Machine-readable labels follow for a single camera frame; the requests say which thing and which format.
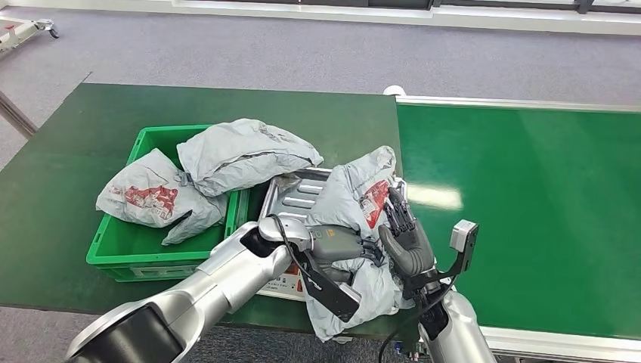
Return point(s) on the green conveyor belt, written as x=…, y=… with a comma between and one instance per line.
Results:
x=526, y=200

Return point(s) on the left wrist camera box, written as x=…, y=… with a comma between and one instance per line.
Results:
x=325, y=293

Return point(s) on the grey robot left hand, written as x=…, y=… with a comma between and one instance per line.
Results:
x=335, y=243

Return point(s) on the plain grey package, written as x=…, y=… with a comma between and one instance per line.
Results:
x=240, y=153

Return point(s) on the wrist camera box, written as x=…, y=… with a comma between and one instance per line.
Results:
x=463, y=235
x=325, y=293

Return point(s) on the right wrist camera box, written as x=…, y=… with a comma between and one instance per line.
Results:
x=463, y=235

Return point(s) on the dark metal bar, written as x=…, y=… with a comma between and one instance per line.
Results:
x=15, y=115

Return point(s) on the green plastic crate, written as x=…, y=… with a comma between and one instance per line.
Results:
x=140, y=258

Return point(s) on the white electronic scale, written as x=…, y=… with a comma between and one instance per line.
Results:
x=280, y=288

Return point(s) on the grey package with red print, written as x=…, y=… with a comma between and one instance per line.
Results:
x=145, y=198

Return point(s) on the grey package with red label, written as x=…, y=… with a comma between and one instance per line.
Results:
x=345, y=200

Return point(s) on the ribbed steel scale tray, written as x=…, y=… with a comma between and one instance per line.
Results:
x=295, y=200

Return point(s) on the white round conveyor end cap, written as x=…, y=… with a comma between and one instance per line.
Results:
x=394, y=90

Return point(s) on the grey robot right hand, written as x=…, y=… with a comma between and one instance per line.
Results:
x=408, y=250

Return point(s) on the white wheeled cart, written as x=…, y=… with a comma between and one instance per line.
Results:
x=17, y=31

